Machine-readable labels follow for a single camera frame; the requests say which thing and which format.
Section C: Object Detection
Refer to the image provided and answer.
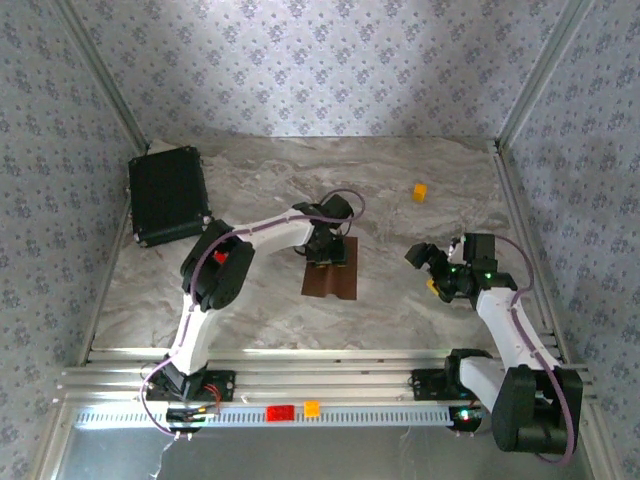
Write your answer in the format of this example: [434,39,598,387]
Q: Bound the black right controller board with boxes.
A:
[447,405,489,434]

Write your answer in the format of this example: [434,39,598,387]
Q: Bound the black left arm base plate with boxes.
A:
[145,368,237,404]

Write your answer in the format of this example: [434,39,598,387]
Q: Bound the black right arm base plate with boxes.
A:
[410,368,504,401]

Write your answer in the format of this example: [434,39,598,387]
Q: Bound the black left controller board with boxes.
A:
[166,407,221,434]

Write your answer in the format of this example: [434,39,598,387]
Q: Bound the black hard case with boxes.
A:
[127,145,215,249]

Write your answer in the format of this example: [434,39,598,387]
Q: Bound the black controller board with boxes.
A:
[166,407,221,434]
[447,405,489,434]

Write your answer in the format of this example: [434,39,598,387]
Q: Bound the aluminium rail frame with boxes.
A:
[57,347,599,409]

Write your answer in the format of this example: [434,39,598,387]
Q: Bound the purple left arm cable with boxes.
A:
[139,188,367,441]

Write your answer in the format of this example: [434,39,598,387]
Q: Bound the brown square paper sheet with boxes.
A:
[301,236,359,301]

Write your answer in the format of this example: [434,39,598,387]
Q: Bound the grey slotted cable duct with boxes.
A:
[74,405,454,429]

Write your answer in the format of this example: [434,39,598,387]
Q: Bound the aluminium side rail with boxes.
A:
[492,142,571,364]
[77,199,136,364]

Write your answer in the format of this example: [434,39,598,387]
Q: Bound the aluminium corner post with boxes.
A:
[52,0,150,154]
[497,0,599,149]

